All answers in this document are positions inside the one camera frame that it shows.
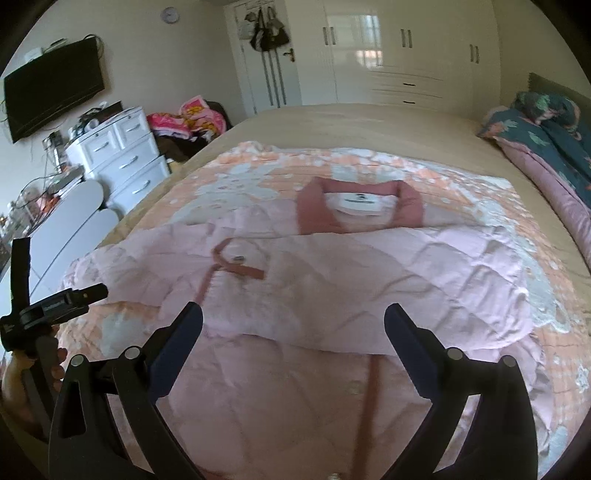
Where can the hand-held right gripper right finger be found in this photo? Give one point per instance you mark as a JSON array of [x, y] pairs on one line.
[[415, 355]]

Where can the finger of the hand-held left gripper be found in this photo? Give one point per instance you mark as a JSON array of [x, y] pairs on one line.
[[90, 292], [21, 277]]

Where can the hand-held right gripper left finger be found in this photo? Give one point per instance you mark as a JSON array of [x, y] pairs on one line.
[[171, 355]]

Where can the pink quilted jacket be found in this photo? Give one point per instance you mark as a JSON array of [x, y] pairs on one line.
[[369, 277]]

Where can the dark clothes pile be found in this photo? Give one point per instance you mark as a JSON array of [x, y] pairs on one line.
[[178, 145]]

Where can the person's left hand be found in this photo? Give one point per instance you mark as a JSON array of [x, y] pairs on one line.
[[14, 383]]

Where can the white rounded panel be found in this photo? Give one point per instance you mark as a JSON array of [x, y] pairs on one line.
[[87, 244], [69, 212]]

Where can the cluttered desk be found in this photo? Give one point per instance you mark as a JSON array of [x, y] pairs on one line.
[[27, 207]]

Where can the white drawer chest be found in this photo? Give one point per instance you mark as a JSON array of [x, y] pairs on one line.
[[120, 157]]

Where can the clutter on drawer chest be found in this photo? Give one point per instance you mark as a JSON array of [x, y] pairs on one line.
[[92, 117]]

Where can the pink yellow printed blanket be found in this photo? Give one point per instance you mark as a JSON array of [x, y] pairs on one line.
[[194, 115]]

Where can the orange printed blanket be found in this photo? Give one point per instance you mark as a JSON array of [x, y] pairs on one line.
[[277, 166]]

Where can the bed with beige sheet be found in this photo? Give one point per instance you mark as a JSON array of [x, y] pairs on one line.
[[369, 124]]

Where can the teal floral duvet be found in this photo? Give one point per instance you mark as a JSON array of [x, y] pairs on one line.
[[554, 152]]

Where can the white door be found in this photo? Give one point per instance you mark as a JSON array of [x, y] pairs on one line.
[[286, 83]]

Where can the grey headboard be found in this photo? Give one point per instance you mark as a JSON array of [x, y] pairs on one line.
[[545, 83]]

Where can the white wardrobe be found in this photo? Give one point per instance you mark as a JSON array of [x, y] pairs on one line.
[[415, 37]]

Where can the grey handbag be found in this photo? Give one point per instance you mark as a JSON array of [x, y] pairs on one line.
[[279, 27]]

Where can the black wall television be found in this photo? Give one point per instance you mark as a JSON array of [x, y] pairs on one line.
[[51, 92]]

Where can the round wall clock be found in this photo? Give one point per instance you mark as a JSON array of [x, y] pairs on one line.
[[171, 14]]

